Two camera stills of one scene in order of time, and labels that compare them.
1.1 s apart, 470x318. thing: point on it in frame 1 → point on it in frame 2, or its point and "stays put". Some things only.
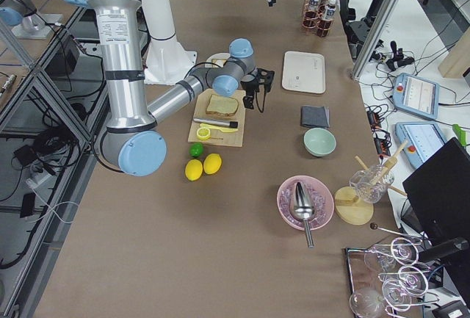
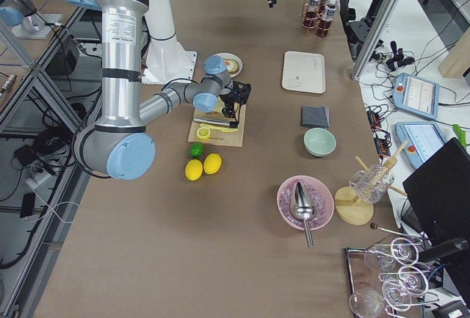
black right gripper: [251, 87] → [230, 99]
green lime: [196, 150] stays put
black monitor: [439, 193] stays put
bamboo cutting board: [234, 139] stays put
